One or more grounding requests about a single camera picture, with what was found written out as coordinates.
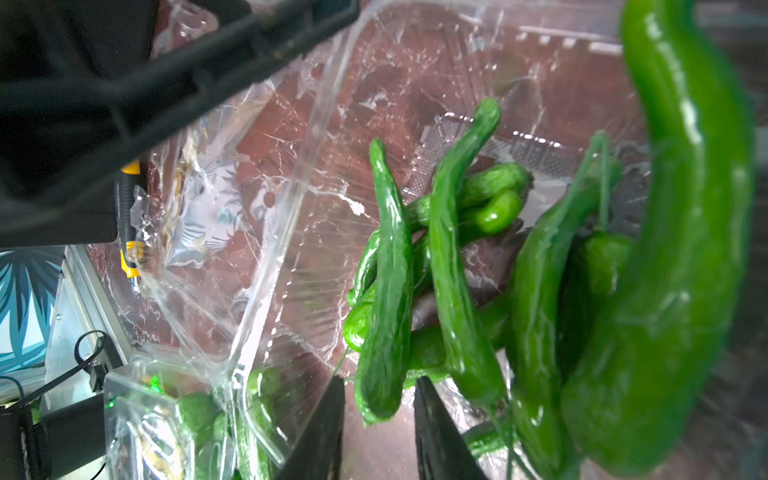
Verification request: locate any yellow black utility knife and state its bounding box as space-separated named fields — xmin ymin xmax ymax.
xmin=115 ymin=159 xmax=145 ymax=289

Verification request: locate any clear clamshell container front left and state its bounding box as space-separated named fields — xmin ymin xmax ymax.
xmin=104 ymin=361 xmax=281 ymax=479

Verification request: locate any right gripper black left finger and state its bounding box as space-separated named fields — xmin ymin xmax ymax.
xmin=276 ymin=375 xmax=345 ymax=480

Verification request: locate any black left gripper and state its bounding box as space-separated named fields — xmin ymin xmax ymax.
xmin=1 ymin=1 xmax=360 ymax=248

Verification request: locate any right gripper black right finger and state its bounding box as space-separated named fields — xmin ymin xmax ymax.
xmin=414 ymin=376 xmax=486 ymax=480

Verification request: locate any clear plastic clamshell pepper container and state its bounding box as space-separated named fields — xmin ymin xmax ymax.
xmin=128 ymin=0 xmax=768 ymax=480

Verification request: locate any small green pepper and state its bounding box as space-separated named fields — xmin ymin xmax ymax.
xmin=560 ymin=1 xmax=756 ymax=478
xmin=505 ymin=130 xmax=622 ymax=479
xmin=428 ymin=98 xmax=506 ymax=410
xmin=355 ymin=138 xmax=414 ymax=426

